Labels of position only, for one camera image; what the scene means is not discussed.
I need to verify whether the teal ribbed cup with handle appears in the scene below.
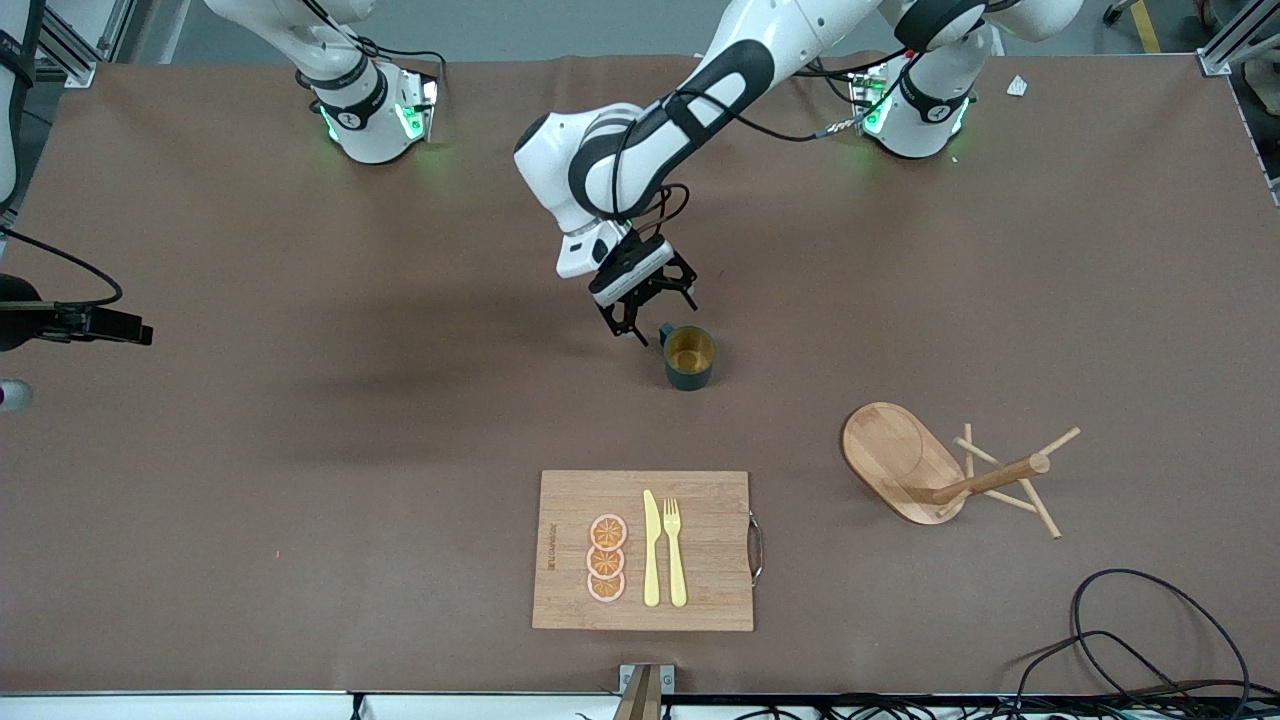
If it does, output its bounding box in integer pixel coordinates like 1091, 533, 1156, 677
657, 322, 717, 392

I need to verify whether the wooden cup rack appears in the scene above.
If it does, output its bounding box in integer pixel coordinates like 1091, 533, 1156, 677
840, 402, 1083, 541

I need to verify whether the yellow plastic knife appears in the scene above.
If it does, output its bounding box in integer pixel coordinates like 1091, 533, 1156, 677
642, 489, 662, 608

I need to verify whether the yellow plastic fork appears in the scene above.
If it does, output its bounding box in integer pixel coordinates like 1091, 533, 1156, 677
663, 498, 689, 609

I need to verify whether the brown table cover mat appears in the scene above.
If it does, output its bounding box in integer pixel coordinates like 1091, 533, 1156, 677
0, 52, 1280, 696

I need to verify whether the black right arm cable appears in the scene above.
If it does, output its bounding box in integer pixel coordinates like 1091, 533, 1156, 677
0, 0, 124, 307

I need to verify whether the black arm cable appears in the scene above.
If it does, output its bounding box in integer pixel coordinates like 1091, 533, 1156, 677
0, 0, 124, 307
615, 45, 906, 241

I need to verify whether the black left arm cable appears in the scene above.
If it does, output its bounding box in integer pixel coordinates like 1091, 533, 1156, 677
615, 45, 906, 241

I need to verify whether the aluminium frame profile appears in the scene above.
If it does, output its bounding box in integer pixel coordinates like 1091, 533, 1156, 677
30, 0, 136, 89
1198, 0, 1280, 77

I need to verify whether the black base power cable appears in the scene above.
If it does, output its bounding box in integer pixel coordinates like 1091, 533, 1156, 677
355, 40, 448, 101

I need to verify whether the grey metal bracket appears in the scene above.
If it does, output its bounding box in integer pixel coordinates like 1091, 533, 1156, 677
618, 663, 676, 720

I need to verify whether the black loose floor cable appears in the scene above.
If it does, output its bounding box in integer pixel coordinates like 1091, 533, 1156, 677
1070, 568, 1253, 701
1005, 630, 1201, 720

